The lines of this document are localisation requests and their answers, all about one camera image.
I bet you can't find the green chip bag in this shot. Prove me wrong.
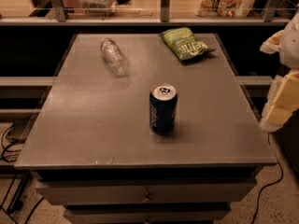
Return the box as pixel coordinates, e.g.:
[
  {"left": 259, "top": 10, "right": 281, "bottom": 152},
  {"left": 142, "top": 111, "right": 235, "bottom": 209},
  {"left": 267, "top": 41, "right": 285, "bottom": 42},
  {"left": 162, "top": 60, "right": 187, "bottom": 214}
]
[{"left": 160, "top": 27, "right": 214, "bottom": 61}]

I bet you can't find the black floor cable right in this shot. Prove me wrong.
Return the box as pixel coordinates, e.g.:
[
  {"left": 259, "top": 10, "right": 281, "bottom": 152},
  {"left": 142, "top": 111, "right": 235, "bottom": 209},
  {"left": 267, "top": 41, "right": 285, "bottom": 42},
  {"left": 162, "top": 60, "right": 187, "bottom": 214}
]
[{"left": 250, "top": 133, "right": 285, "bottom": 224}]

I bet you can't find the metal shelf frame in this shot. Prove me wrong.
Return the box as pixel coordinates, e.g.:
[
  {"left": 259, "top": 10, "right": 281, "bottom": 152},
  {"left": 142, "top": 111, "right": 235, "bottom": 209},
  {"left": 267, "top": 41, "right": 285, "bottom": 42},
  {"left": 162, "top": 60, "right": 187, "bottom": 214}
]
[{"left": 0, "top": 0, "right": 298, "bottom": 26}]

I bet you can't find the blue pepsi can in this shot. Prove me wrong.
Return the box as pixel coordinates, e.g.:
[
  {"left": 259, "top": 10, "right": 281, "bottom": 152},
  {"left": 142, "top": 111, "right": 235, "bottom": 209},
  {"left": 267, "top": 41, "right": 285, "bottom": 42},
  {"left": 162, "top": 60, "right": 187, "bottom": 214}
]
[{"left": 149, "top": 83, "right": 178, "bottom": 133}]

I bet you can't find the clear plastic container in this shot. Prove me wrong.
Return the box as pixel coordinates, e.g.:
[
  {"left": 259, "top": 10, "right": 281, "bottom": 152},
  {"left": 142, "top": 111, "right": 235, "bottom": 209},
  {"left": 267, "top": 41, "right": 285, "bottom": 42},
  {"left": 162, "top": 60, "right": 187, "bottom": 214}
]
[{"left": 80, "top": 0, "right": 116, "bottom": 17}]

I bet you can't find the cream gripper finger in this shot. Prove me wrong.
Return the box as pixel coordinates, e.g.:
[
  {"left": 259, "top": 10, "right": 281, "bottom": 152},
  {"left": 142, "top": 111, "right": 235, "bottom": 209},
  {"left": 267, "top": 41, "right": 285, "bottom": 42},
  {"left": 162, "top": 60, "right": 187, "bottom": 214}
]
[
  {"left": 260, "top": 71, "right": 299, "bottom": 133},
  {"left": 260, "top": 30, "right": 283, "bottom": 54}
]

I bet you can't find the clear plastic bottle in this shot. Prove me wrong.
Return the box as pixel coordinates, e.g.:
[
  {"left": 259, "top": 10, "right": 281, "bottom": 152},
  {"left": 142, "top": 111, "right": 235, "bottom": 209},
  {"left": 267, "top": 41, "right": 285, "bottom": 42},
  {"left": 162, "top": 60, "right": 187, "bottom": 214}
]
[{"left": 100, "top": 38, "right": 129, "bottom": 77}]

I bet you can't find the grey drawer cabinet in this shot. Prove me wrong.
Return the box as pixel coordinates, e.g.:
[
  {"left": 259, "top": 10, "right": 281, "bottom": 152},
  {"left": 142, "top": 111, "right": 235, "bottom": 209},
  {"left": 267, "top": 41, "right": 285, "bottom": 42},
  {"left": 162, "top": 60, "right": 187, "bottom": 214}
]
[{"left": 16, "top": 34, "right": 276, "bottom": 224}]

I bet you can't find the black floor cables left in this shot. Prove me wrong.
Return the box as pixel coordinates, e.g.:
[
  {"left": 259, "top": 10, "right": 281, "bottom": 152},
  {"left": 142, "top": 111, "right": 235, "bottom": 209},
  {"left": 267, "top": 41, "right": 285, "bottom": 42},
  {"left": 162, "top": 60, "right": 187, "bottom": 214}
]
[{"left": 0, "top": 121, "right": 45, "bottom": 224}]

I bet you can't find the colourful snack bag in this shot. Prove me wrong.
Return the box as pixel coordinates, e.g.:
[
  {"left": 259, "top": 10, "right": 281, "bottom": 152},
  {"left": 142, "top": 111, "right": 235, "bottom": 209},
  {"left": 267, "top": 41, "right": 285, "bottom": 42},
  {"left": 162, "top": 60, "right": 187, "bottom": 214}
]
[{"left": 195, "top": 0, "right": 255, "bottom": 18}]

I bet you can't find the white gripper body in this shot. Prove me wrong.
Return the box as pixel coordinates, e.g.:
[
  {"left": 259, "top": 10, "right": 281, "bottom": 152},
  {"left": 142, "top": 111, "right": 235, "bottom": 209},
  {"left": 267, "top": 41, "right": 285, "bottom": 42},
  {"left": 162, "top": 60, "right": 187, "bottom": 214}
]
[{"left": 279, "top": 13, "right": 299, "bottom": 69}]

